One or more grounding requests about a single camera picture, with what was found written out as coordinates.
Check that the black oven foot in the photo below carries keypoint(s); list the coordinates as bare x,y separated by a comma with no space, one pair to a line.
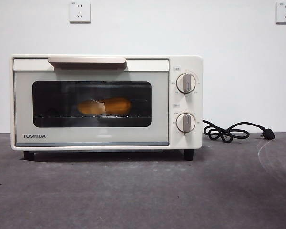
188,155
29,155

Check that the beige oven knob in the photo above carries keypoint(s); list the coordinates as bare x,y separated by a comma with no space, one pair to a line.
186,83
186,122

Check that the white Toshiba toaster oven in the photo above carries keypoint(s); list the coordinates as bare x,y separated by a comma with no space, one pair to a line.
188,64

